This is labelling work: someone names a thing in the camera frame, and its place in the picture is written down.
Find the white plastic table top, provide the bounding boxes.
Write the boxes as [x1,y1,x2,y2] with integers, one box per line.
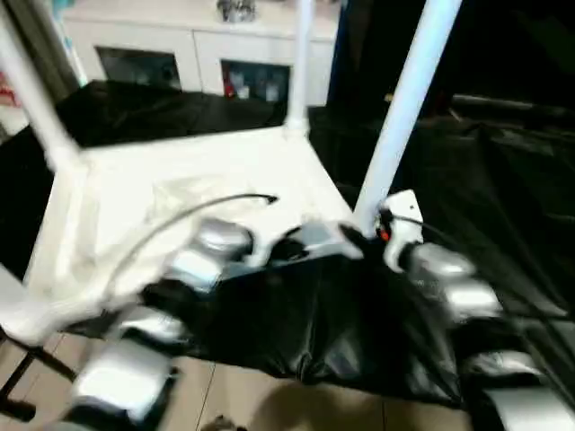
[0,122,361,347]

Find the black work surface mat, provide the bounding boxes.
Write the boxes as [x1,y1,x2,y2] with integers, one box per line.
[0,78,575,409]

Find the dark patterned object on cabinet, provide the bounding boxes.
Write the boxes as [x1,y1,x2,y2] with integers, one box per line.
[217,0,261,24]

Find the white glass door cabinet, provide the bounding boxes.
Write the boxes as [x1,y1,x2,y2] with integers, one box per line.
[61,0,339,108]

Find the grey curtain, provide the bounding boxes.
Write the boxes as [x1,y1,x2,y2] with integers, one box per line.
[12,0,87,92]

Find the red clothes hangers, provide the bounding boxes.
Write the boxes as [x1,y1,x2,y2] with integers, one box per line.
[0,70,22,108]

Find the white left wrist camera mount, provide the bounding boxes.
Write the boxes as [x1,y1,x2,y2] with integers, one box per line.
[243,223,289,267]

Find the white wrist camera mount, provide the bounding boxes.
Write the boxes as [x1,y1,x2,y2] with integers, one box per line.
[378,188,427,274]
[243,223,289,267]

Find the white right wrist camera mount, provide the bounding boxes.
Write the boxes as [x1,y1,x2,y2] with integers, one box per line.
[378,188,427,274]

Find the black left wrist camera cable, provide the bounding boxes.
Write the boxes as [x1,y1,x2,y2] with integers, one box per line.
[106,191,280,298]

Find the black metal frame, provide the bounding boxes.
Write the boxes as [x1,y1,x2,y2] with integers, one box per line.
[450,92,575,119]

